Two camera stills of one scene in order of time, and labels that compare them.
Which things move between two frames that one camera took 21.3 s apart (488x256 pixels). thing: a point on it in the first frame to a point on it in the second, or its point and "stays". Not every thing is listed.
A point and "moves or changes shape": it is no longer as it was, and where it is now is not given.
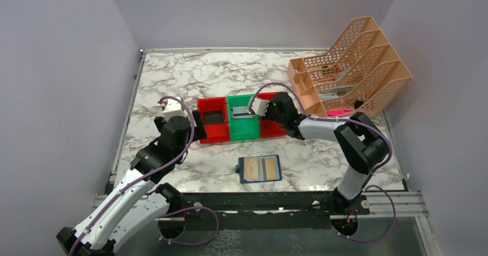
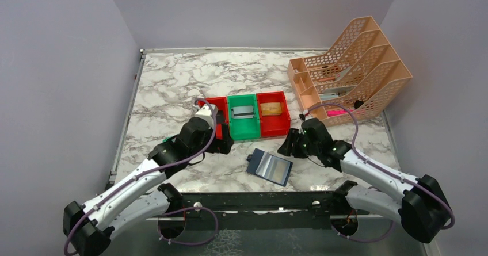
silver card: x=240 y=112 stays
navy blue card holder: x=259 y=168 moves or changes shape
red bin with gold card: x=270 y=128 stays
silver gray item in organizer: x=335 y=92 stays
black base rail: x=303 y=210 stays
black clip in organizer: x=358 y=103 stays
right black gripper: x=267 y=116 to x=290 y=148
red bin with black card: x=213 y=111 stays
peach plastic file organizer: x=358 y=73 stays
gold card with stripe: x=269 y=165 moves or changes shape
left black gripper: x=199 y=132 to x=222 y=146
